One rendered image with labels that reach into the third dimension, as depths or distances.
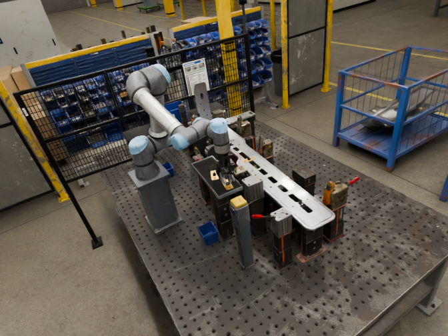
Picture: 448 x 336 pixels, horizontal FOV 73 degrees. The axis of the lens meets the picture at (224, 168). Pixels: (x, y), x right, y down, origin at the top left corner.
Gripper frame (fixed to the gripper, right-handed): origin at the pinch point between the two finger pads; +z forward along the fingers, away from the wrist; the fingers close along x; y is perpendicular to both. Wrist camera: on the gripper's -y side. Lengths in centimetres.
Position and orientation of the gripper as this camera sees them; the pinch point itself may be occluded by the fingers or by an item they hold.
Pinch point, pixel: (227, 181)
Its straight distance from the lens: 155.2
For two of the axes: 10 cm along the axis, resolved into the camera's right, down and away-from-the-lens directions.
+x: 9.3, -2.9, 2.0
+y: 3.3, 4.9, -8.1
